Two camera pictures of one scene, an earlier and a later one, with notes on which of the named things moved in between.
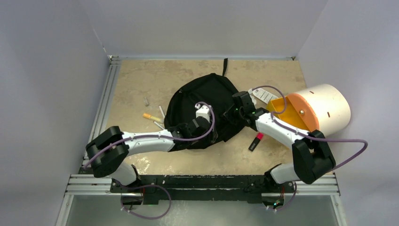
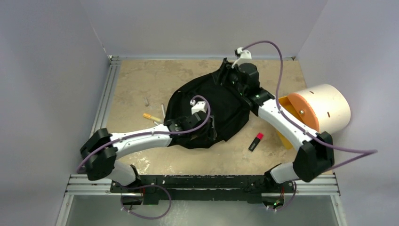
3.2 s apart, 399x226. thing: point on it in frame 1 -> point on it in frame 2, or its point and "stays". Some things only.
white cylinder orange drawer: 324,107 stays
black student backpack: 215,89 stays
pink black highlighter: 259,137 stays
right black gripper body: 233,115 -> 231,76
